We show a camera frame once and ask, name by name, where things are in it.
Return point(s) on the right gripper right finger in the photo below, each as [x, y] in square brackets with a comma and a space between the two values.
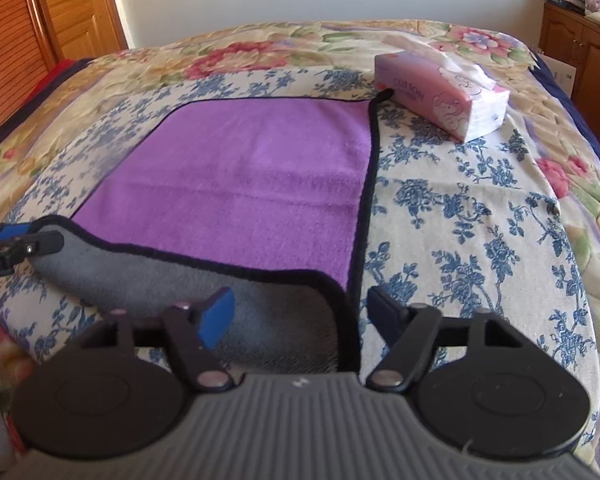
[415, 333]

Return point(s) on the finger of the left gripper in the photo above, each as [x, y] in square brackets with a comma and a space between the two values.
[18, 242]

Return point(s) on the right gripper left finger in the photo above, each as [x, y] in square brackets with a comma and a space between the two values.
[171, 352]

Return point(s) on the purple grey microfibre towel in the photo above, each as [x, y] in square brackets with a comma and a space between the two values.
[267, 197]

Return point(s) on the red blanket edge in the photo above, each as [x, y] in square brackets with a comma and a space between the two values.
[49, 78]

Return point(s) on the wooden slatted headboard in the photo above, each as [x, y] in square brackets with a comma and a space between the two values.
[26, 54]

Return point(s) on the floral quilted bedspread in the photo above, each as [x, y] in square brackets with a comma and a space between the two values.
[569, 153]

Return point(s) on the pink cotton tissue pack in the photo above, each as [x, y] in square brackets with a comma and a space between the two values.
[453, 94]

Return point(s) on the wooden door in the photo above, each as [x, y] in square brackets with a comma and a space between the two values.
[82, 28]

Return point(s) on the white paper by cabinet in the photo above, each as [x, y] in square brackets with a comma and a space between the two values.
[563, 73]

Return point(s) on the brown wooden cabinet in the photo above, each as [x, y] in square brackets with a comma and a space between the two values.
[573, 39]

